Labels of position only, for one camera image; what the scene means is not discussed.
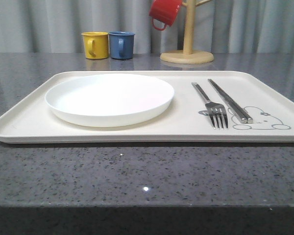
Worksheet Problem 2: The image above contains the silver metal fork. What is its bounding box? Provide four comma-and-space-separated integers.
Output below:
192, 82, 228, 129

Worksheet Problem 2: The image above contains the blue mug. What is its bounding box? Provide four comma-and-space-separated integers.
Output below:
109, 31, 135, 60

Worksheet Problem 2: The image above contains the red hanging mug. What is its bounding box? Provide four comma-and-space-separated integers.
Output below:
149, 0, 183, 31

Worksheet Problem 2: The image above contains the white round plate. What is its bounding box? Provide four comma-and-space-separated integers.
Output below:
45, 73, 174, 127

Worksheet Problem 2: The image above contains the wooden mug tree stand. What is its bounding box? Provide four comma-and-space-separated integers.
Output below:
160, 0, 214, 64

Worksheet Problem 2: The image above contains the silver chopstick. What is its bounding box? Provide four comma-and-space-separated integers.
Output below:
208, 79, 253, 124
204, 79, 252, 129

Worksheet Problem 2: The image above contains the beige rabbit serving tray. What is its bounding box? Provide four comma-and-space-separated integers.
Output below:
0, 70, 294, 143

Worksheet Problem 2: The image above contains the yellow mug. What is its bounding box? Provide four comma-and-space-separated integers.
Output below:
81, 32, 109, 60

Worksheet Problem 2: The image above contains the grey curtain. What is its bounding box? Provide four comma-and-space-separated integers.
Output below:
0, 0, 294, 53

